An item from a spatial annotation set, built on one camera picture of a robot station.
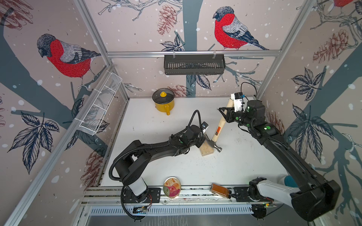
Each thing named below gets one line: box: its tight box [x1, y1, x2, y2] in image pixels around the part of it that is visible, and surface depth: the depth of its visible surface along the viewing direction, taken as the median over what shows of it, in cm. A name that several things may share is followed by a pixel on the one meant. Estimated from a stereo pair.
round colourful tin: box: [163, 176, 182, 199], surface depth 75 cm
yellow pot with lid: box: [151, 88, 175, 116], surface depth 107 cm
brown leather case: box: [210, 182, 232, 200], surface depth 74 cm
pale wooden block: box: [199, 140, 214, 157], surface depth 88 cm
